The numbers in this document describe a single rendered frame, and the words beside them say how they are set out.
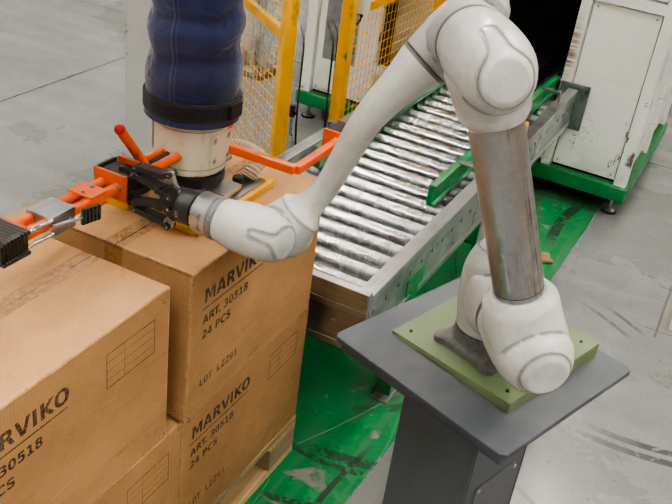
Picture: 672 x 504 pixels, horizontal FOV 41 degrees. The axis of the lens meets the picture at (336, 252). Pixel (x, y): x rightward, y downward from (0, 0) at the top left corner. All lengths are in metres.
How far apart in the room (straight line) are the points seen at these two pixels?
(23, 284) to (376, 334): 0.79
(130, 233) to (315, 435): 1.17
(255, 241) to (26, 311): 0.45
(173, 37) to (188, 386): 0.76
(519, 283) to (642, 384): 1.88
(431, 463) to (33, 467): 0.96
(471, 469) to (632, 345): 1.73
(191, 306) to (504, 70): 0.85
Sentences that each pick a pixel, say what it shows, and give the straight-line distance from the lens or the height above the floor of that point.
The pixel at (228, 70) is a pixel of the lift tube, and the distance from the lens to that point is 2.00.
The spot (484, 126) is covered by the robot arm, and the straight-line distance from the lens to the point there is 1.52.
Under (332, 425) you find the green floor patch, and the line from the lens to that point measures 2.97.
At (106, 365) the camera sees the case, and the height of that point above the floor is 0.87.
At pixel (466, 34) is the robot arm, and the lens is 1.49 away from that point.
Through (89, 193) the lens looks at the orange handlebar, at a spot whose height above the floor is 1.10.
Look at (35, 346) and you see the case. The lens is 1.68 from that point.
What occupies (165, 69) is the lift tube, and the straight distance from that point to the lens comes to 1.99.
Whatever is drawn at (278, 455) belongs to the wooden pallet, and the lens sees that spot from 2.78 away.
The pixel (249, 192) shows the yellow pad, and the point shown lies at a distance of 2.17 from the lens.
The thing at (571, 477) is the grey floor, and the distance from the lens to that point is 3.03.
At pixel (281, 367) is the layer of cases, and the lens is 2.51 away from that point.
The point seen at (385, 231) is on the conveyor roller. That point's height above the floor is 0.54.
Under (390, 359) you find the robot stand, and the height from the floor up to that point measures 0.75.
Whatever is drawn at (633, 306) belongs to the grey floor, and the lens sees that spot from 4.01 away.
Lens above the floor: 1.95
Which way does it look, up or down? 30 degrees down
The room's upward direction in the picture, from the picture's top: 8 degrees clockwise
